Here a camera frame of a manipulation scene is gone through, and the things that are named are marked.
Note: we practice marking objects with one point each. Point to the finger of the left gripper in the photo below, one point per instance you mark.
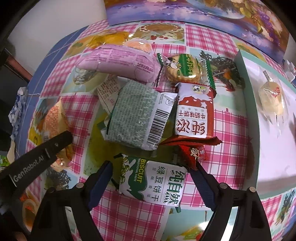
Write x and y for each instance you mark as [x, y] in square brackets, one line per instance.
[23, 171]

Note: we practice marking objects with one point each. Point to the round cookie green wrapper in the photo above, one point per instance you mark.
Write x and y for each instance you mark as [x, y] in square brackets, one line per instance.
[185, 68]

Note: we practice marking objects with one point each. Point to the blue quilted cloth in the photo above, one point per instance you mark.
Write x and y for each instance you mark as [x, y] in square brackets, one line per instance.
[36, 84]

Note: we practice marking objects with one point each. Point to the round bun clear wrapper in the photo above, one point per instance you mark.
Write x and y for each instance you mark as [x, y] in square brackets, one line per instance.
[272, 99]

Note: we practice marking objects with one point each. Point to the yellow cake snack packet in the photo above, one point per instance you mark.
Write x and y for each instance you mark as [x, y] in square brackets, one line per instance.
[49, 121]

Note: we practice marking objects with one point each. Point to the floral painting canvas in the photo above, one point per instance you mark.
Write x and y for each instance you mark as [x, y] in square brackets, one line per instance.
[251, 21]

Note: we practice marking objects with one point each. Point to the yellow jelly packet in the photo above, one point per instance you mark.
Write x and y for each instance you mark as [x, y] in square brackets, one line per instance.
[113, 37]

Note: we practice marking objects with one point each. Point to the green white biscuit packet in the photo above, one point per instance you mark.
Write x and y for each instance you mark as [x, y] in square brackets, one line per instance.
[151, 181]

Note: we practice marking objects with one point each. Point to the cream text snack packet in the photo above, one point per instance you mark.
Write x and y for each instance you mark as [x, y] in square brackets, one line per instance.
[108, 91]

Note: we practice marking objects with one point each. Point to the crumpled blue white wrapper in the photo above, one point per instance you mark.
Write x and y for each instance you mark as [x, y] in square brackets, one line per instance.
[15, 114]

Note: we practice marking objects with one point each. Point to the red white milk biscuit packet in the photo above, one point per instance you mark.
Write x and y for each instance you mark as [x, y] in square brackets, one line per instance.
[194, 123]

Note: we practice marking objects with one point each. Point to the pink snack packet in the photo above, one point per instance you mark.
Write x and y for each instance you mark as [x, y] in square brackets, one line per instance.
[122, 61]

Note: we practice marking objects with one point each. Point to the pale green barcode packet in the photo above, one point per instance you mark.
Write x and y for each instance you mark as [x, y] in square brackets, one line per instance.
[139, 116]

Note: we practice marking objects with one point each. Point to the orange peach snack packet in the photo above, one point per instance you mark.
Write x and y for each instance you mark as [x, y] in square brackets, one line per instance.
[139, 44]

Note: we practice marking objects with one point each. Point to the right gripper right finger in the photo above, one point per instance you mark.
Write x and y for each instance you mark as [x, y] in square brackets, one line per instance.
[251, 221]

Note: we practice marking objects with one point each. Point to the white teal-rimmed tray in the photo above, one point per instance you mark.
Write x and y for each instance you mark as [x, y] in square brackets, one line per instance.
[272, 137]

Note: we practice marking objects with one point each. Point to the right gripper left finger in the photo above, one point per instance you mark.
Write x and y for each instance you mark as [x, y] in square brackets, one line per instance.
[51, 220]

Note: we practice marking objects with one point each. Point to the checkered food-print tablecloth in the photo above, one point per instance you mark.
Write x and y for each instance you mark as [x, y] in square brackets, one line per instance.
[119, 217]

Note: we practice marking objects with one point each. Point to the small red candy packet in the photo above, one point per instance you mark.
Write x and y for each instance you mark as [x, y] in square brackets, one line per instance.
[189, 156]

